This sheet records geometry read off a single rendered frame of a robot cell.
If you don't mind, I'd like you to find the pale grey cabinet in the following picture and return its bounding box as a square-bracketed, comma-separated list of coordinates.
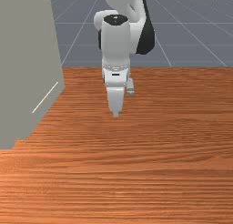
[0, 0, 66, 150]

